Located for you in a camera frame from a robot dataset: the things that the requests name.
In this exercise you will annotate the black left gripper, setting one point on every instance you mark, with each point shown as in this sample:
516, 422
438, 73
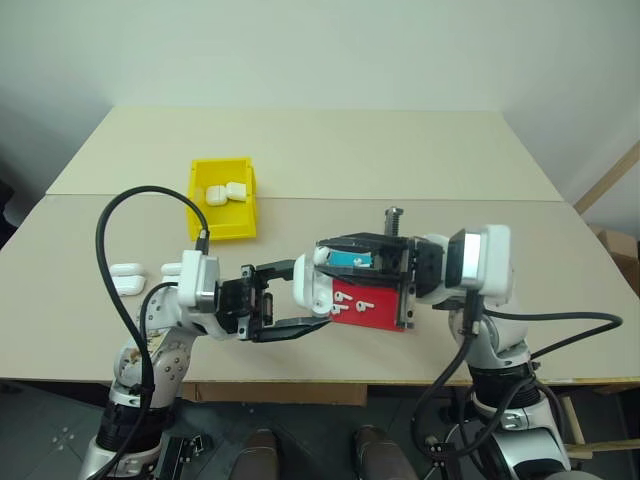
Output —
235, 305

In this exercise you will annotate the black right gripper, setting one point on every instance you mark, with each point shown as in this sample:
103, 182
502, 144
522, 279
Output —
430, 270

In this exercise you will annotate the white earbud case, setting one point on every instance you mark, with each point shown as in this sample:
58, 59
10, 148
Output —
236, 192
307, 285
131, 287
125, 270
170, 272
216, 195

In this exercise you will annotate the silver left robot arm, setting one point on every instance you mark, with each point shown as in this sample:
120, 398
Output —
165, 367

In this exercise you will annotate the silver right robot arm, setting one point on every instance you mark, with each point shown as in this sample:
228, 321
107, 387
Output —
505, 345

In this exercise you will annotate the yellow plastic bin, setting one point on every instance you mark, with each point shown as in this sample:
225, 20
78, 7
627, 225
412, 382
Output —
227, 220

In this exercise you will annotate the closed white earbud case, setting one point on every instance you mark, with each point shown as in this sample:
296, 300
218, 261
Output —
216, 195
131, 287
170, 272
236, 192
125, 270

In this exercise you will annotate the small blue block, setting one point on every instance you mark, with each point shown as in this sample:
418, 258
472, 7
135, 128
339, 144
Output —
350, 259

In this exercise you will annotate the white earbud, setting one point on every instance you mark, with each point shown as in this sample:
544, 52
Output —
339, 307
341, 296
364, 305

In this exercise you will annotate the red flat tray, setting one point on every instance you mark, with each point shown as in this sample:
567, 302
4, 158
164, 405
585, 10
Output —
375, 315

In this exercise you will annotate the brown cardboard strip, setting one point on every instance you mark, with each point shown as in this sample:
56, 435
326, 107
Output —
275, 393

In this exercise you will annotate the dark rounded brown shape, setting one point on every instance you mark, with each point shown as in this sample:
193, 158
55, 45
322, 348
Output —
382, 455

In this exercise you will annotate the brown cardboard box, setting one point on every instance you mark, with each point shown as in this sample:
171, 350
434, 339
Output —
620, 255

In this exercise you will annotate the light wooden beam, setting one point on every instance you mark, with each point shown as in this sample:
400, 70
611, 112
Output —
607, 177

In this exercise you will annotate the grey metal threaded post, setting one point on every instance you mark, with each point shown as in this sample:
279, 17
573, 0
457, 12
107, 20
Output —
394, 221

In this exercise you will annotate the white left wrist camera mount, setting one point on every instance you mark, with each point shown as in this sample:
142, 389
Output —
192, 277

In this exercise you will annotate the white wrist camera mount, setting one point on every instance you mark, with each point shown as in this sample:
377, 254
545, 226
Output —
492, 265
192, 277

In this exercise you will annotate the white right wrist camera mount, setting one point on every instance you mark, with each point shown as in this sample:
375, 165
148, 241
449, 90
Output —
492, 265

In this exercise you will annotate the light wooden frame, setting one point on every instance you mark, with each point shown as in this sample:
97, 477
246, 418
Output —
575, 420

